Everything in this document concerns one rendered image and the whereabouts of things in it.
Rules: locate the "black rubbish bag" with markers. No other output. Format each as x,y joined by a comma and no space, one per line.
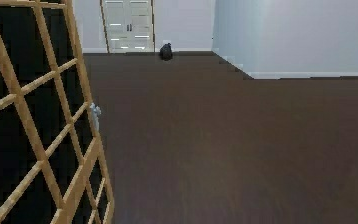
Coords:
166,52

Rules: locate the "white panelled double door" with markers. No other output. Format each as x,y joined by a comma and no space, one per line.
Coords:
128,25

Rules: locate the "wooden lattice glass door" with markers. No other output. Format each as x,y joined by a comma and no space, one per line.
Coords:
27,110

